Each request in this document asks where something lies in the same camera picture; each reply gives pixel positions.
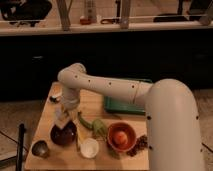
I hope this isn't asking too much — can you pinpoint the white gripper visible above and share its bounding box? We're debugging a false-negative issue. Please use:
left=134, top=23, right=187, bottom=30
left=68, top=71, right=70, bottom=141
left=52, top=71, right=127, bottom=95
left=54, top=108, right=71, bottom=129

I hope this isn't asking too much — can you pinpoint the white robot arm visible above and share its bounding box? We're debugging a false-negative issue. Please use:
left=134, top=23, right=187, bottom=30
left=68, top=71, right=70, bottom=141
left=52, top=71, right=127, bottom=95
left=57, top=63, right=205, bottom=171

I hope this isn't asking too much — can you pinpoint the dark purple bowl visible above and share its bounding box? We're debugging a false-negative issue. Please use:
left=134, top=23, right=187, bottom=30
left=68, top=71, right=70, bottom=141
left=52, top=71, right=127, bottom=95
left=50, top=121, right=77, bottom=146

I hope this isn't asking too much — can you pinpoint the orange bowl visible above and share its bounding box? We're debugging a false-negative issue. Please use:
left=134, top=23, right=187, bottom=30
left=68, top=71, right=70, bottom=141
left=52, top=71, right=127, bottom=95
left=107, top=122, right=137, bottom=153

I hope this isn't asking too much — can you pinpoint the orange fruit in bowl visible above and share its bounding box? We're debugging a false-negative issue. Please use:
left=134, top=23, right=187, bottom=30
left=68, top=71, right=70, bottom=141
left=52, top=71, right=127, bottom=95
left=113, top=131, right=127, bottom=145

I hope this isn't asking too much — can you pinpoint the green toy vegetable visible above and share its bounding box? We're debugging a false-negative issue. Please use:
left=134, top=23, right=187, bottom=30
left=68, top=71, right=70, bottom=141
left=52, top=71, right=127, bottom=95
left=77, top=113, right=108, bottom=139

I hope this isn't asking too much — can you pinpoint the small metal cup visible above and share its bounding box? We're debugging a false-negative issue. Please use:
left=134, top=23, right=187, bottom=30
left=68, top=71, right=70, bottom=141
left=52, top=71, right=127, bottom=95
left=32, top=140, right=50, bottom=158

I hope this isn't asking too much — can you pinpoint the black pole left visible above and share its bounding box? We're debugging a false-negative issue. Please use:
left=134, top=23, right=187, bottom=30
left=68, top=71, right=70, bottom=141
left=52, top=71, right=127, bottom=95
left=16, top=123, right=25, bottom=171

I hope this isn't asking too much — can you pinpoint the green tray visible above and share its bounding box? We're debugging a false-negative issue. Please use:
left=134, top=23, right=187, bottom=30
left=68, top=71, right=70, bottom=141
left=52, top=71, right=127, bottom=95
left=103, top=78, right=154, bottom=116

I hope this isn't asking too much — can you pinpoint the bunch of dark grapes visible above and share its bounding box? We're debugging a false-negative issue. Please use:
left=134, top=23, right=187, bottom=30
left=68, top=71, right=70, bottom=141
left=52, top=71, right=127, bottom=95
left=127, top=135, right=148, bottom=157

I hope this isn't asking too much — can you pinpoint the black office chair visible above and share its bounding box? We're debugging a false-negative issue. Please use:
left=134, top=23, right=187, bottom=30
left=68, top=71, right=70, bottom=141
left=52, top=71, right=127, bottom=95
left=0, top=0, right=52, bottom=27

